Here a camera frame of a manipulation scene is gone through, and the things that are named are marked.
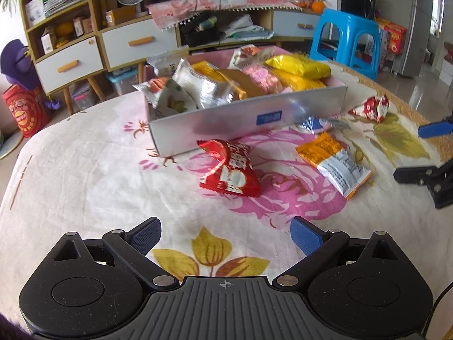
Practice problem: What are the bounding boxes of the gold bar wrapper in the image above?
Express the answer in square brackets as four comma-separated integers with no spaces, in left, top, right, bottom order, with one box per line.
[191,61,266,100]

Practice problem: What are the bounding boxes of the white pecan kernels packet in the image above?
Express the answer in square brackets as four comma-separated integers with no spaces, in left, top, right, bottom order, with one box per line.
[134,78,197,118]

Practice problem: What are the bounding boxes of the clear cracker packet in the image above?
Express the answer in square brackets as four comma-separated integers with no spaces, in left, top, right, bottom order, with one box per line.
[242,65,283,94]

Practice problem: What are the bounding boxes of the clear white bread roll packet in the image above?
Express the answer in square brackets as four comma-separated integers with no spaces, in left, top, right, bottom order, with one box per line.
[172,58,233,109]

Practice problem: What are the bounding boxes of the small red white packet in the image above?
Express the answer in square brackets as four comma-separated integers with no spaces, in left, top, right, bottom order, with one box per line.
[349,95,389,124]

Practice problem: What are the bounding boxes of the silver refrigerator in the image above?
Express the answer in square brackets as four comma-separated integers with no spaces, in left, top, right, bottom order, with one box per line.
[376,0,433,78]

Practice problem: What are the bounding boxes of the orange white snack packet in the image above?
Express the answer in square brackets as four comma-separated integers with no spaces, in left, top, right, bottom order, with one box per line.
[296,132,372,199]

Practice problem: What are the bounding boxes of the floral tablecloth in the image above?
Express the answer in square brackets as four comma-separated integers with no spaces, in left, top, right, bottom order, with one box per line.
[1,65,452,339]

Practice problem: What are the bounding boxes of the red snack packet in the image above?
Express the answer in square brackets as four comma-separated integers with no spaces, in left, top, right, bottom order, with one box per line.
[197,139,261,197]

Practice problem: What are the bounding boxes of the blue white small packet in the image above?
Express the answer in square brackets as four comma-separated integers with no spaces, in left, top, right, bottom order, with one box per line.
[297,117,350,135]

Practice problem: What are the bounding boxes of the blue plastic stool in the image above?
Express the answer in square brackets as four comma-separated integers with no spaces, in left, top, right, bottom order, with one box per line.
[309,8,381,81]

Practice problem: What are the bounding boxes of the yellow snack bag left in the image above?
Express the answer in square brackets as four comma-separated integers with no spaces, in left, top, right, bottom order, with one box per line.
[270,68,326,91]

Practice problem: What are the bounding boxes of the yellow snack bag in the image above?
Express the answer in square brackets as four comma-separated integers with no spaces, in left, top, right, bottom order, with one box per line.
[265,54,331,80]
[270,68,326,91]

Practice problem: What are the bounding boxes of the yellow snack bag right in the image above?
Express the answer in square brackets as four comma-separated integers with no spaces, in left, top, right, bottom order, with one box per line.
[265,54,331,80]

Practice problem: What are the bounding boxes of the pink and silver cardboard box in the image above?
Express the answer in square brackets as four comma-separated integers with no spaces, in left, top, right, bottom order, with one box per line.
[142,45,349,159]

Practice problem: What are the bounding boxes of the red round container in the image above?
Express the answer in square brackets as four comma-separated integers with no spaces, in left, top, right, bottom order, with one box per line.
[2,84,51,138]

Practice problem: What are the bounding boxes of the wooden cabinet with drawers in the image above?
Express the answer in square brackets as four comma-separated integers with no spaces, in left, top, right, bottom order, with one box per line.
[19,0,316,107]

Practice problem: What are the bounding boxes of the purple plush toy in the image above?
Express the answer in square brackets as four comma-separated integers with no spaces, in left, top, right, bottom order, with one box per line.
[1,39,62,111]

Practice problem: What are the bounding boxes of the pink floral cabinet cloth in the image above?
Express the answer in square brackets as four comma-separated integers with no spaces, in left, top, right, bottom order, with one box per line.
[147,0,302,31]

